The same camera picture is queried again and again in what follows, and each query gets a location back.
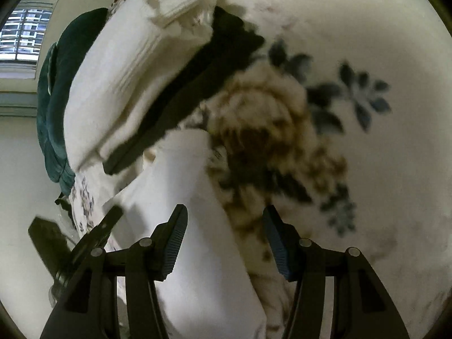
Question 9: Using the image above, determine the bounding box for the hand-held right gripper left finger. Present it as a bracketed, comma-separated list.
[40, 204, 188, 339]

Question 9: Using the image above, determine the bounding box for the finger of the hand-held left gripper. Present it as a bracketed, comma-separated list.
[27, 216, 73, 283]
[79, 205, 124, 251]

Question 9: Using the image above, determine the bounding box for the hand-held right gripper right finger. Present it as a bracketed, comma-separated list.
[262, 205, 410, 339]

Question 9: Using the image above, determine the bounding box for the white cloth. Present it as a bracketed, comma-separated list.
[102, 129, 267, 339]

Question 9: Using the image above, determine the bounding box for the dark green cloth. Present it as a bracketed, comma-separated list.
[36, 7, 110, 207]

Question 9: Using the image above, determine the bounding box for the large white folded garment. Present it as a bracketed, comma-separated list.
[64, 0, 218, 170]

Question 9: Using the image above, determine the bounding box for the black garment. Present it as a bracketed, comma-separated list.
[102, 5, 265, 175]

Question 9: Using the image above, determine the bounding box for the window with blinds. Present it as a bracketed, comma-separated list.
[0, 0, 59, 78]

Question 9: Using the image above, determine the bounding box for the floral printed blanket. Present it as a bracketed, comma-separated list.
[67, 0, 449, 339]

